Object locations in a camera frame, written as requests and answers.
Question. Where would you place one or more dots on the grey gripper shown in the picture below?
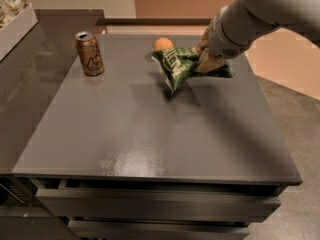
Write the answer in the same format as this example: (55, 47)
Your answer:
(220, 41)

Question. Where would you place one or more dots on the green jalapeno chip bag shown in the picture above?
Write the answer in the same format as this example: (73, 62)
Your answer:
(179, 64)

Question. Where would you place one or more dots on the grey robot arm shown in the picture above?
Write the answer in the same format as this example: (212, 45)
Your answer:
(299, 16)

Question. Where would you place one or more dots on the snack bag in tray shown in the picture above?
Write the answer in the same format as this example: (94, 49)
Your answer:
(9, 9)

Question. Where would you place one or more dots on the orange fruit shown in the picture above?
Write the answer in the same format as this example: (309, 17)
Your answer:
(163, 43)

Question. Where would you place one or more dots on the brown soda can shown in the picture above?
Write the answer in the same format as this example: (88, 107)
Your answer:
(89, 53)

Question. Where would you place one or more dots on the white tray box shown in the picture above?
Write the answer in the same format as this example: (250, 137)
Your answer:
(16, 29)

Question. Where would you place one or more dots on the upper grey drawer front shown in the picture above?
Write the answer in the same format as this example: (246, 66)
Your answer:
(158, 205)

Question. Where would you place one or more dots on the grey drawer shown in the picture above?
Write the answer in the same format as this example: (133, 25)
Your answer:
(158, 205)
(152, 231)

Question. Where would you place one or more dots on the lower grey drawer front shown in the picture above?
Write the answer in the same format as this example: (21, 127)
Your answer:
(152, 231)

